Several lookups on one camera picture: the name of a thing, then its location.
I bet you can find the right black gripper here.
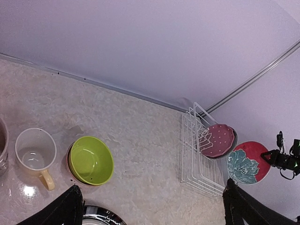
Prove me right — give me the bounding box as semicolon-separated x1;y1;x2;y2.
260;150;300;175

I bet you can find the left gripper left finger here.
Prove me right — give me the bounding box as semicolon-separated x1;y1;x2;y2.
19;185;84;225

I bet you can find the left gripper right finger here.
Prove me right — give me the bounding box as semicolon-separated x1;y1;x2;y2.
222;178;298;225

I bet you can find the black rimmed plate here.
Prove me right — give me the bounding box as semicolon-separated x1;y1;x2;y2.
82;205;126;225

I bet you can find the dark red plate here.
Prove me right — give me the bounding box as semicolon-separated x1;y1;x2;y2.
227;141;271;185

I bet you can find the green bowl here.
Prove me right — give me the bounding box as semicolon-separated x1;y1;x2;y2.
68;136;114;186

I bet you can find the white red patterned bowl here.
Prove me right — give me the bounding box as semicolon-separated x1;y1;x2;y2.
66;142;96;187

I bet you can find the pale yellow mug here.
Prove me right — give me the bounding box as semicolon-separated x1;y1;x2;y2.
15;128;57;191

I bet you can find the teal floral mug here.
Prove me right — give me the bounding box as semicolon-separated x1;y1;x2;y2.
0;118;9;177

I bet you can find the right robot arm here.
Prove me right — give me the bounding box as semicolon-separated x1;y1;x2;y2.
260;139;300;180

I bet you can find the pink dotted plate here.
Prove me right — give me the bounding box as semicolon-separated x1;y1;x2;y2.
200;124;236;159

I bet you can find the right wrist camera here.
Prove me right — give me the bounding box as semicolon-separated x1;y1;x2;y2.
277;131;285;153

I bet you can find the white wire dish rack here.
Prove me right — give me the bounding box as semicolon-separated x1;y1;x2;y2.
179;102;225;197

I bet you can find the right aluminium frame post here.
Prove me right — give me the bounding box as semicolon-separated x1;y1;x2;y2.
206;40;300;113

